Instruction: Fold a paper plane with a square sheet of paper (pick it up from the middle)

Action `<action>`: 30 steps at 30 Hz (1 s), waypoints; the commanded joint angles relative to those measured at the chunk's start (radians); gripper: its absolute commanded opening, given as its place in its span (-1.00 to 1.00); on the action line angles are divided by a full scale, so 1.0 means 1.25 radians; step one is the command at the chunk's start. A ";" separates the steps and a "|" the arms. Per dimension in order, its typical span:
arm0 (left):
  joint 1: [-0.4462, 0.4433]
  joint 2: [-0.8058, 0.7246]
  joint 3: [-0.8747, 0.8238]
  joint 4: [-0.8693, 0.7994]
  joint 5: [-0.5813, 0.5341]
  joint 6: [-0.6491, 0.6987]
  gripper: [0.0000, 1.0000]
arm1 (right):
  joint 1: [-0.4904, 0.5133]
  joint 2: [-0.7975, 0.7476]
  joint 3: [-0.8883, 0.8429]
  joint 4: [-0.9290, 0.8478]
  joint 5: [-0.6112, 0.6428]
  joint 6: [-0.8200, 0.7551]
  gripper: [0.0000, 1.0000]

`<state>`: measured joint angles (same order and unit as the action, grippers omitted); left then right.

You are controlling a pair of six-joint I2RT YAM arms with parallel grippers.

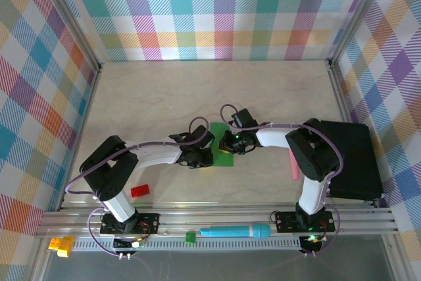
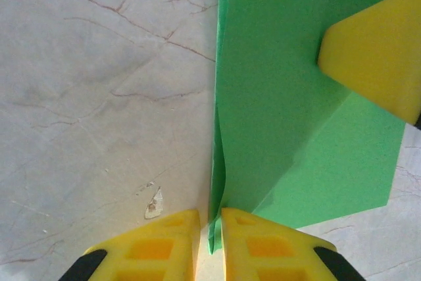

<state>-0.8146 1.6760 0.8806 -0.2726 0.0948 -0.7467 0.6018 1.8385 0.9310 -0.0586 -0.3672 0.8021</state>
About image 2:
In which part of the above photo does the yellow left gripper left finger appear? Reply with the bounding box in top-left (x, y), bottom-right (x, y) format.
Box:
top-left (58, 208), bottom-right (202, 281)

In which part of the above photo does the green paper sheet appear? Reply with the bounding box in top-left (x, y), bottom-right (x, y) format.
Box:
top-left (207, 0), bottom-right (421, 255)

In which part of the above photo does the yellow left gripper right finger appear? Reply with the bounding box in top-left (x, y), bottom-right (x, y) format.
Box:
top-left (220, 207), bottom-right (362, 281)

